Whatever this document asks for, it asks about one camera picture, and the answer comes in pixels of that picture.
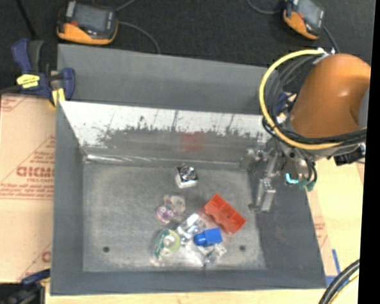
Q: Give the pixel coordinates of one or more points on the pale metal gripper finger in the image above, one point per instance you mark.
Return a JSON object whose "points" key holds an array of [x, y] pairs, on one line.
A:
{"points": [[268, 198], [255, 194]]}

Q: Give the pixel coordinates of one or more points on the red toy block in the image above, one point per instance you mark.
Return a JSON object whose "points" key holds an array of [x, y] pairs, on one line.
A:
{"points": [[224, 213]]}

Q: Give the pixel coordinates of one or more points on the blue cap bottle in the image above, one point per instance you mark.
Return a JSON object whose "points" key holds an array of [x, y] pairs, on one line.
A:
{"points": [[208, 237]]}

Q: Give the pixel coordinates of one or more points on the shiny silver cube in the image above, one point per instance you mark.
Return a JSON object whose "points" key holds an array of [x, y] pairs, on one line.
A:
{"points": [[186, 177]]}

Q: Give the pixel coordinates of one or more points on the clear plastic packet, white parts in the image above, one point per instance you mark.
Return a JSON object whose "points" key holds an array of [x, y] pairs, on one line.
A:
{"points": [[190, 226]]}

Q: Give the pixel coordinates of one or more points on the crumpled clear plastic packet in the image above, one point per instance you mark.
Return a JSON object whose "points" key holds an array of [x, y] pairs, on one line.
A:
{"points": [[209, 253]]}

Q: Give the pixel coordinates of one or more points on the clear packet with pink thing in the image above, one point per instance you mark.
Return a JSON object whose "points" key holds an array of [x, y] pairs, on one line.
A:
{"points": [[170, 208]]}

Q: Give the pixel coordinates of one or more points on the grey metal bin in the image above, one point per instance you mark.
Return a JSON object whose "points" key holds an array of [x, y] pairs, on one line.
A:
{"points": [[125, 208]]}

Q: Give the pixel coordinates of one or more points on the brown cardboard board, red print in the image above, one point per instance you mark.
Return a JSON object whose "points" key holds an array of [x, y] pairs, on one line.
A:
{"points": [[20, 202]]}

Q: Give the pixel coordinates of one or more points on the black cylinder on white bracket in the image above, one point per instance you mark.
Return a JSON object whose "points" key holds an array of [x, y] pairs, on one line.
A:
{"points": [[347, 156]]}

